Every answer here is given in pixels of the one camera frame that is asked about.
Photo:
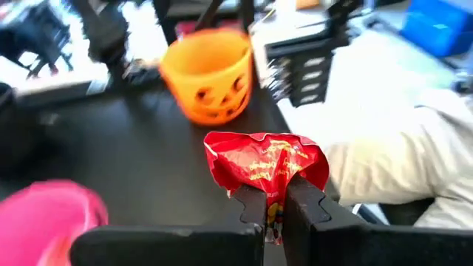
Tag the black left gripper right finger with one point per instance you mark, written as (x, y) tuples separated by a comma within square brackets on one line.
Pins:
[(369, 247)]

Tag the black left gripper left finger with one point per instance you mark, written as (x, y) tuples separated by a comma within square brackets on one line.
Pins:
[(166, 245)]

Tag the pink pumpkin face bucket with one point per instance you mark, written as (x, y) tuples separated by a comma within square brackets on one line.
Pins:
[(40, 221)]

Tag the red candy pack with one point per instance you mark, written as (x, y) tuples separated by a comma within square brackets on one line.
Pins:
[(258, 155)]

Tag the person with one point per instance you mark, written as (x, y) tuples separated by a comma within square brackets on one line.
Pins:
[(406, 166)]

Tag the orange pumpkin face bucket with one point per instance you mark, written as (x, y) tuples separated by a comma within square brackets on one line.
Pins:
[(207, 74)]

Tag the black drawer cabinet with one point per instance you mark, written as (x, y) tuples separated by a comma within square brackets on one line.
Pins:
[(306, 74)]

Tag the blue plastic box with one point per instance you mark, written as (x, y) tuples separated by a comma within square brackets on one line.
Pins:
[(436, 26)]

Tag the black diagonal frame strut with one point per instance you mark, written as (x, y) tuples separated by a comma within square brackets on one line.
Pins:
[(208, 14)]

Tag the black frame post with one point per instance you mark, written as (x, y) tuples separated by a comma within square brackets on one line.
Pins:
[(247, 14)]

